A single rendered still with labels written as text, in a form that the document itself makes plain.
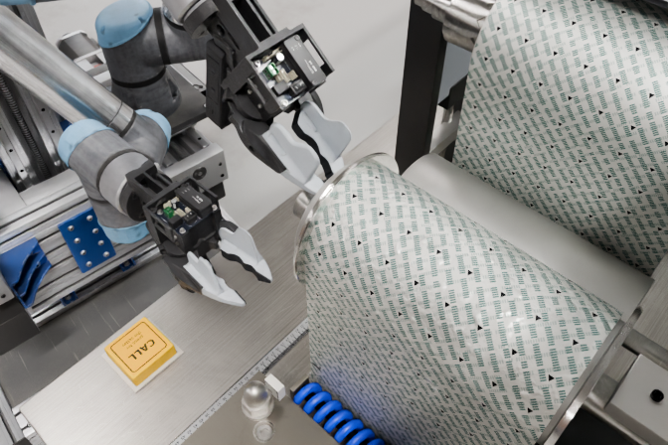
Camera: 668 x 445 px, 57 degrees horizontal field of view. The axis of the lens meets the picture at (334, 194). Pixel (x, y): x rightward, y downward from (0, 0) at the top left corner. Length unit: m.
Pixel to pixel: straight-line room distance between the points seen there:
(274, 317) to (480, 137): 0.43
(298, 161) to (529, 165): 0.24
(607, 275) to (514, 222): 0.10
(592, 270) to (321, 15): 2.75
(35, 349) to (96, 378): 0.93
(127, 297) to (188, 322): 0.92
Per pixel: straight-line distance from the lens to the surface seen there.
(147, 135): 1.01
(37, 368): 1.84
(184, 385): 0.91
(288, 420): 0.73
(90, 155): 0.86
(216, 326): 0.94
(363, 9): 3.30
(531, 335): 0.47
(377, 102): 2.69
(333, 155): 0.61
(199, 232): 0.76
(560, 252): 0.62
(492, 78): 0.62
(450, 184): 0.65
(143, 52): 1.31
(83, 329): 1.85
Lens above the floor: 1.70
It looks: 48 degrees down
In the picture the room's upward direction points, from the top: straight up
